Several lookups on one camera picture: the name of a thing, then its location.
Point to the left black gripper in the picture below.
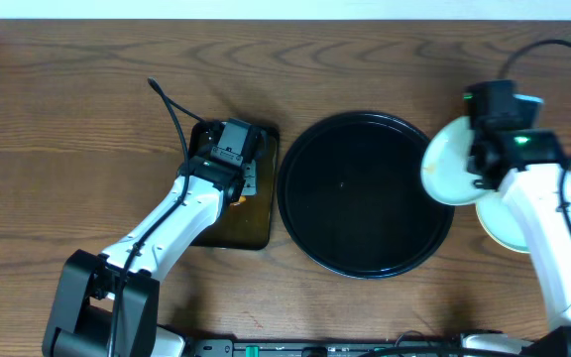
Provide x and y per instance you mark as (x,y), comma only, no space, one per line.
(254,162)

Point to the black rectangular water tray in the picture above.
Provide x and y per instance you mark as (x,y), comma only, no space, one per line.
(245,226)

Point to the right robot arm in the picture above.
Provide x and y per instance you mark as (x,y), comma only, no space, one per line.
(529,171)

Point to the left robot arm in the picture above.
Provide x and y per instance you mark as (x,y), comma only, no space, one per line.
(107,304)

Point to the black round serving tray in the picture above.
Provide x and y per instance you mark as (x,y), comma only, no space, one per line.
(351,198)

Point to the light blue plate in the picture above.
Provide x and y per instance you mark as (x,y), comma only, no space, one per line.
(443,172)
(499,223)

